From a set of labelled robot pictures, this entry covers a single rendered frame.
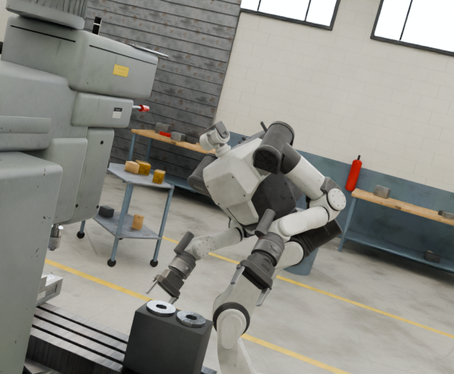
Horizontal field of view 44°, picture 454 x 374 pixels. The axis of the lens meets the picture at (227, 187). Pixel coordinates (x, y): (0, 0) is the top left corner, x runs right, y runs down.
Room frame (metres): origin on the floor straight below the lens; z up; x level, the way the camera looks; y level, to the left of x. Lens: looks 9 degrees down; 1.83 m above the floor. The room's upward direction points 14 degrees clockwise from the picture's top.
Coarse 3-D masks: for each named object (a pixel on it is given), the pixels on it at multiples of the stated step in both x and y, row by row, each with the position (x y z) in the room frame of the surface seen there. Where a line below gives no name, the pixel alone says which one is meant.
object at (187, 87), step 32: (96, 0) 10.19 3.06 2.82; (128, 0) 10.02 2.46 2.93; (160, 0) 9.84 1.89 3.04; (192, 0) 9.70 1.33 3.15; (224, 0) 9.55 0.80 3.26; (128, 32) 9.98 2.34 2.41; (160, 32) 9.82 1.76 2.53; (192, 32) 9.66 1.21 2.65; (224, 32) 9.51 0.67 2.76; (160, 64) 9.78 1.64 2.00; (192, 64) 9.63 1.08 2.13; (224, 64) 9.48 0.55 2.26; (160, 96) 9.75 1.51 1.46; (192, 96) 9.59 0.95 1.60; (128, 128) 9.85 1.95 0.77; (192, 128) 9.55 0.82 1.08; (160, 160) 9.65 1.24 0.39; (192, 160) 9.52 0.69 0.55; (192, 192) 9.48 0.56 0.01
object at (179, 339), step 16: (144, 304) 1.63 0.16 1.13; (160, 304) 1.64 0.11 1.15; (144, 320) 1.57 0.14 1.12; (160, 320) 1.55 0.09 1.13; (176, 320) 1.58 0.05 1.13; (192, 320) 1.58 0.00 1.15; (208, 320) 1.64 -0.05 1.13; (144, 336) 1.56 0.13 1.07; (160, 336) 1.55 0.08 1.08; (176, 336) 1.54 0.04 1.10; (192, 336) 1.53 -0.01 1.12; (208, 336) 1.62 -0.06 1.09; (128, 352) 1.57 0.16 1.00; (144, 352) 1.56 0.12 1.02; (160, 352) 1.55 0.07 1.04; (176, 352) 1.54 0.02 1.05; (192, 352) 1.53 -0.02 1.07; (128, 368) 1.57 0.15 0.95; (144, 368) 1.56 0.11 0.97; (160, 368) 1.55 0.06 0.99; (176, 368) 1.54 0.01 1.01; (192, 368) 1.52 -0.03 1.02
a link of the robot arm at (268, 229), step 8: (264, 216) 1.73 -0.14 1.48; (272, 216) 1.74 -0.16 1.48; (264, 224) 1.71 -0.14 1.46; (272, 224) 1.73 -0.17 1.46; (256, 232) 1.70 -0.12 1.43; (264, 232) 1.69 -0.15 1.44; (272, 232) 1.70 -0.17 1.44; (272, 240) 1.67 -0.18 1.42; (280, 240) 1.68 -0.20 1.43; (280, 248) 1.67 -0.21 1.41
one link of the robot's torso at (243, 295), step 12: (288, 252) 2.00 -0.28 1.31; (300, 252) 2.00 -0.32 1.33; (288, 264) 2.00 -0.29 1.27; (240, 276) 2.12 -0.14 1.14; (276, 276) 2.01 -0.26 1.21; (228, 288) 2.09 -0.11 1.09; (240, 288) 2.02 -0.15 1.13; (252, 288) 2.03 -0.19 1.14; (216, 300) 2.11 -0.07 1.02; (228, 300) 2.02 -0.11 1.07; (240, 300) 2.03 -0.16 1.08; (252, 300) 2.03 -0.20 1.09; (216, 312) 2.01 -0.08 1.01; (216, 324) 2.00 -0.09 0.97
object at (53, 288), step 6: (48, 276) 1.94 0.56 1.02; (54, 276) 1.95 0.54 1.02; (48, 282) 1.89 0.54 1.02; (54, 282) 1.91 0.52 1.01; (60, 282) 1.95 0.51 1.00; (42, 288) 1.84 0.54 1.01; (48, 288) 1.87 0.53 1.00; (54, 288) 1.92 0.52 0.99; (60, 288) 1.96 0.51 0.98; (42, 294) 1.85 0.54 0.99; (48, 294) 1.89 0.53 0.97; (54, 294) 1.93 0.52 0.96; (42, 300) 1.85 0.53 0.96; (48, 300) 1.89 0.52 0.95
